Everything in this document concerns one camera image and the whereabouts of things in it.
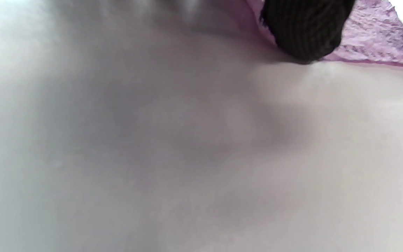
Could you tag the person's left hand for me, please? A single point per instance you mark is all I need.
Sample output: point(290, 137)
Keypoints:
point(306, 28)

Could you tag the pink paper invoice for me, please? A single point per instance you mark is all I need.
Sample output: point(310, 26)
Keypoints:
point(373, 35)

